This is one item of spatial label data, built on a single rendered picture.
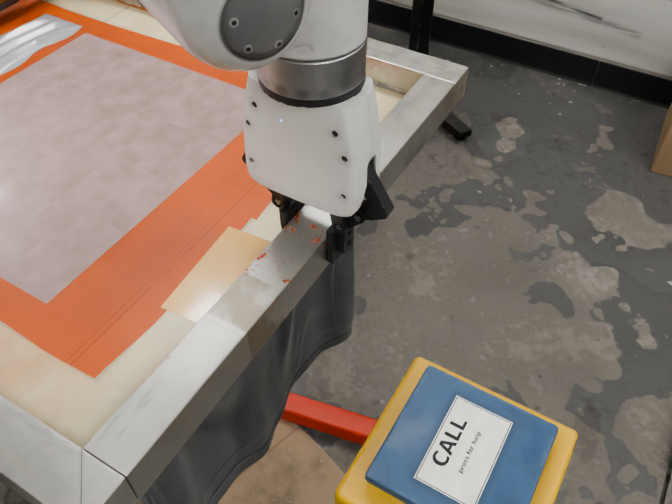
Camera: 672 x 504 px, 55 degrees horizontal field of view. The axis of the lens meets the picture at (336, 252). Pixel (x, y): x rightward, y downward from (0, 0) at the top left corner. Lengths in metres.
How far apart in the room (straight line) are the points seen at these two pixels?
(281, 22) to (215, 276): 0.29
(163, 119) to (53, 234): 0.19
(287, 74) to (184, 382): 0.22
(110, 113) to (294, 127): 0.35
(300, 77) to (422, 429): 0.25
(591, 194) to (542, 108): 0.47
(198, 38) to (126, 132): 0.43
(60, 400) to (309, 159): 0.25
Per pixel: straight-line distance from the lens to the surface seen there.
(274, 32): 0.33
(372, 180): 0.49
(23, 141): 0.77
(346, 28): 0.42
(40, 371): 0.55
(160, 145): 0.71
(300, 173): 0.48
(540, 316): 1.81
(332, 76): 0.43
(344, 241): 0.54
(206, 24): 0.31
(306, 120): 0.45
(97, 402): 0.52
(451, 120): 2.32
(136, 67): 0.85
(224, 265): 0.57
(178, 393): 0.46
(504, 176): 2.18
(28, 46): 0.92
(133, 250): 0.60
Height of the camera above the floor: 1.38
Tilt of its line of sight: 47 degrees down
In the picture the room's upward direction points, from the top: straight up
